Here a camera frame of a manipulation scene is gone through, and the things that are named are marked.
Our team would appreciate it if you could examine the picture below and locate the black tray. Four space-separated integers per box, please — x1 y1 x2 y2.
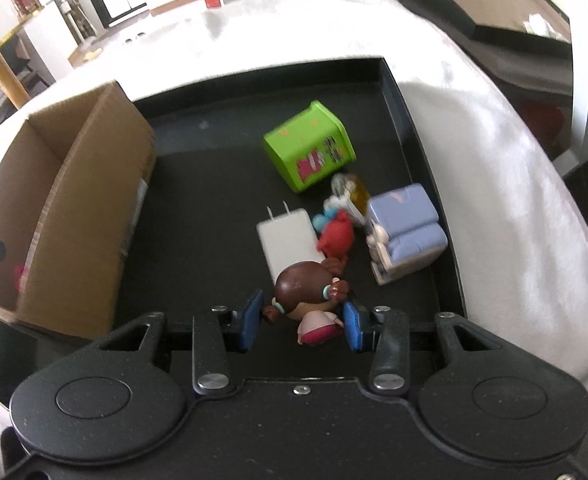
0 56 468 403

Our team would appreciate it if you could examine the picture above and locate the cardboard box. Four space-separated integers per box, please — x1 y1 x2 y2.
0 81 157 339

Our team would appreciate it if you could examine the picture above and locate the purple toy sofa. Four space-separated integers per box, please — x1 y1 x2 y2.
365 183 449 287

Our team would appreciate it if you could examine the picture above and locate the round gold-edged table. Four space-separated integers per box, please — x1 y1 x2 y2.
0 12 75 111

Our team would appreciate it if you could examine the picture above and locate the green toy bin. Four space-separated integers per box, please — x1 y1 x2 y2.
263 100 359 194

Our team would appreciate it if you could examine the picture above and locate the grey storage bed frame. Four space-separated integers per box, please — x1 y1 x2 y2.
392 0 574 88

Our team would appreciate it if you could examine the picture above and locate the white charger plug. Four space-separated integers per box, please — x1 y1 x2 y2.
256 201 327 287

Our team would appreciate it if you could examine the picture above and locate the white blanket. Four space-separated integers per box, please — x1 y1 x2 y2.
0 0 588 480

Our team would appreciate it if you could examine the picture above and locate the brown-haired doll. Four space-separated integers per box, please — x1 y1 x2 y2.
261 259 351 346

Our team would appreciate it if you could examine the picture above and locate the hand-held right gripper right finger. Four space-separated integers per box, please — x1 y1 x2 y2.
343 299 504 395

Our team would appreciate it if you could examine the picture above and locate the small yellow white toy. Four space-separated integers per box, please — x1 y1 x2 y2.
323 172 373 227

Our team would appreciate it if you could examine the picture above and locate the red toy figure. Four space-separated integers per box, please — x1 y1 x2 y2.
313 210 355 263

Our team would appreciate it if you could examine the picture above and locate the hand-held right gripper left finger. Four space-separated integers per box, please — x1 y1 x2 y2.
90 289 265 397

